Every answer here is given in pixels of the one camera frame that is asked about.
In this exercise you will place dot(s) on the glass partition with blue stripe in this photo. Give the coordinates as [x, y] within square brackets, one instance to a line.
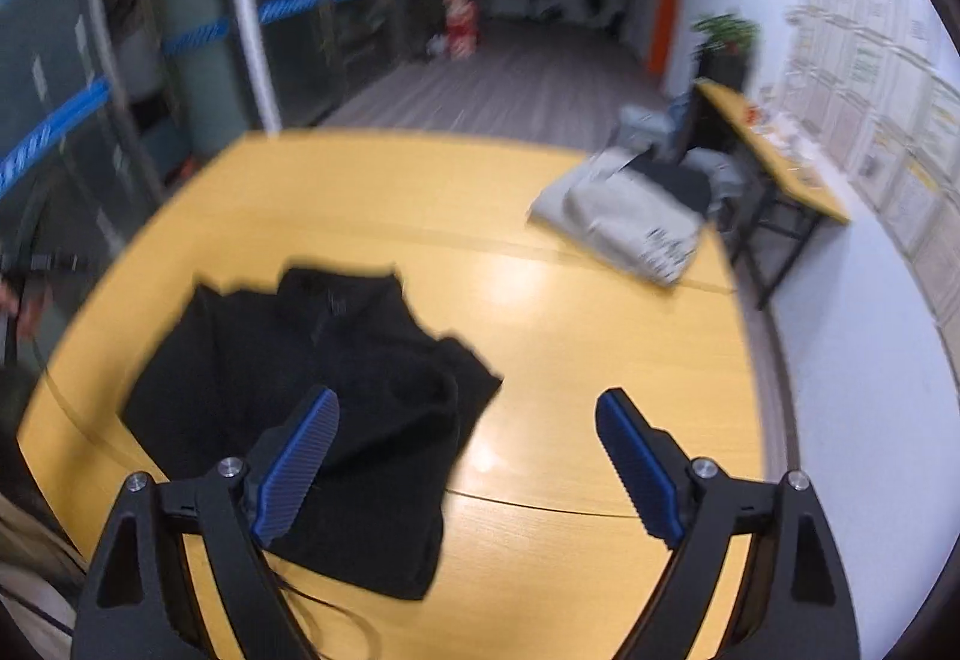
[150, 45]

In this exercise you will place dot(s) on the red and white boxes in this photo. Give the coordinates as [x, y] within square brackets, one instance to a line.
[460, 22]

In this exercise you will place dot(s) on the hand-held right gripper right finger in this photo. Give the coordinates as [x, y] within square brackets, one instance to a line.
[637, 465]

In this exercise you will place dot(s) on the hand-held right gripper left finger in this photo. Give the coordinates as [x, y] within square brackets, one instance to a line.
[296, 461]

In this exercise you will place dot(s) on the wall notice board papers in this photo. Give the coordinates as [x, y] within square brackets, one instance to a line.
[885, 105]

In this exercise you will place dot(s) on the grey folded clothes pile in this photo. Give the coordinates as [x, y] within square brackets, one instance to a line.
[630, 217]

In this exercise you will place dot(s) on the potted green plant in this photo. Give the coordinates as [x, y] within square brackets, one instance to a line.
[726, 34]

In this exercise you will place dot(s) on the yellow side table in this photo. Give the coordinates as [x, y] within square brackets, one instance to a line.
[772, 157]

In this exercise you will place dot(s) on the black garment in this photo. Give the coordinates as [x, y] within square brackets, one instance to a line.
[315, 360]
[675, 176]

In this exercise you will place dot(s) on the black folded garment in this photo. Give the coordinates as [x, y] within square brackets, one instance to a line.
[675, 176]

